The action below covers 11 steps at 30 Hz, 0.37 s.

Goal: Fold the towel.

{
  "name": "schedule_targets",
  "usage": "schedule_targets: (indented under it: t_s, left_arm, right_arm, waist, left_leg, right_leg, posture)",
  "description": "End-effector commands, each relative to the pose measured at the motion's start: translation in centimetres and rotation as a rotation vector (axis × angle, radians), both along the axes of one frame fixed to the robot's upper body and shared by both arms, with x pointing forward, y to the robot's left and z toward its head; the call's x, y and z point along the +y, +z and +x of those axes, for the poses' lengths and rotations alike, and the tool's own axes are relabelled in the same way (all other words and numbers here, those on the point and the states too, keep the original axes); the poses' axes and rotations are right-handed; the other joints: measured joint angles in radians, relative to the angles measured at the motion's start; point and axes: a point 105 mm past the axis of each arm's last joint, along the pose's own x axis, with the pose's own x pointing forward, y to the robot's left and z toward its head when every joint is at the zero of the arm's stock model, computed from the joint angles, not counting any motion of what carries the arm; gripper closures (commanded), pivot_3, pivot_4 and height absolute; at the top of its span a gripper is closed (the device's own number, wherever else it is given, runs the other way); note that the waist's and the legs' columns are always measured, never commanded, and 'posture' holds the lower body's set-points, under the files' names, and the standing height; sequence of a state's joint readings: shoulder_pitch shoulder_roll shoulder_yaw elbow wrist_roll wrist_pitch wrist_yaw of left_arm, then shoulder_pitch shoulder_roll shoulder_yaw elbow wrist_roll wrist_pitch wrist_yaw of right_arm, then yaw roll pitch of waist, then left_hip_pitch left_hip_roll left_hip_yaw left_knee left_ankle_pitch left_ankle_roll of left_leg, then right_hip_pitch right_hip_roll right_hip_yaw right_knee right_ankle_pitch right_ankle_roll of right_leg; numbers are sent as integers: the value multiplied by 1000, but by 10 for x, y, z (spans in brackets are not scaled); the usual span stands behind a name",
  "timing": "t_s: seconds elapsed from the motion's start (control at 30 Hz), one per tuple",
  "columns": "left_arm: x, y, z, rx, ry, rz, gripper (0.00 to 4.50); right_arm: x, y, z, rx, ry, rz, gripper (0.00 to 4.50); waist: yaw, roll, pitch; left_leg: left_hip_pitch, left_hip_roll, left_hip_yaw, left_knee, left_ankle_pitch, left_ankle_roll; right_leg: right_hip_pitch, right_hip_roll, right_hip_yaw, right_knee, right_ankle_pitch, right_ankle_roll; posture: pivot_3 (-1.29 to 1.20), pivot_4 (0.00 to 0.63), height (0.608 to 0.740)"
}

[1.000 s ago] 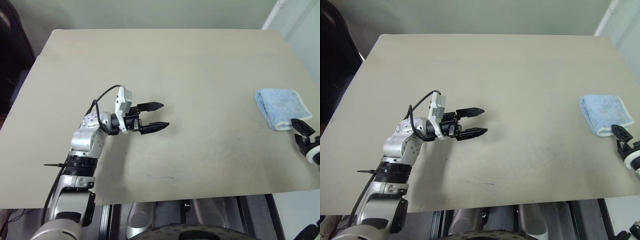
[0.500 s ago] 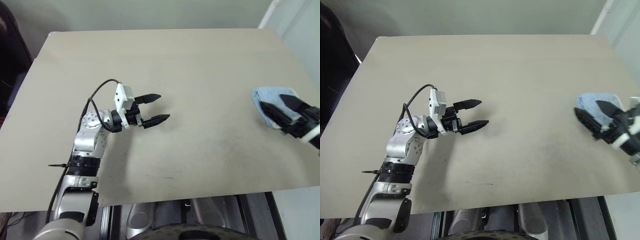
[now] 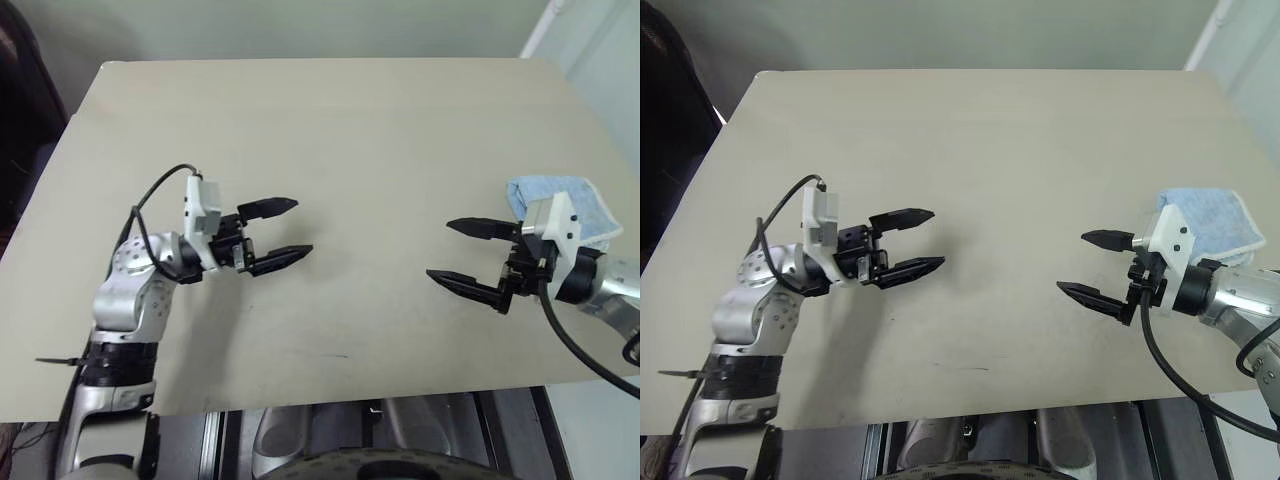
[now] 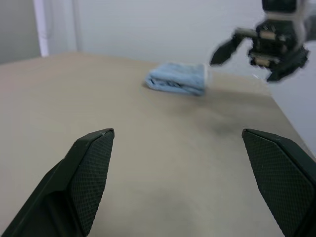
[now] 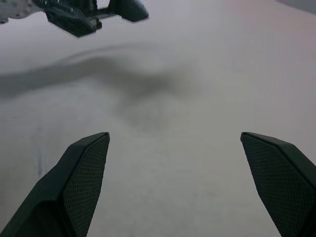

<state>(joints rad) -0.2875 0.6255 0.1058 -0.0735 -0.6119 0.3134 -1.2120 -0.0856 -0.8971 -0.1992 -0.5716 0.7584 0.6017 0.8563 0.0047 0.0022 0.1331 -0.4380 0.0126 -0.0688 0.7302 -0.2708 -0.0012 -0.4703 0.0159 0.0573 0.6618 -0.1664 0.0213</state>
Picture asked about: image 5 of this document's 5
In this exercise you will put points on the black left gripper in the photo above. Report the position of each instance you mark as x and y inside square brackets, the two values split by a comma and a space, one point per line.
[69, 5]

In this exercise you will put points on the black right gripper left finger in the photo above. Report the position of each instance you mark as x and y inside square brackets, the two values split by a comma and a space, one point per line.
[74, 185]

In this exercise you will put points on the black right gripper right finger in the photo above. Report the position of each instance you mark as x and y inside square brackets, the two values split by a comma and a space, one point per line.
[284, 185]

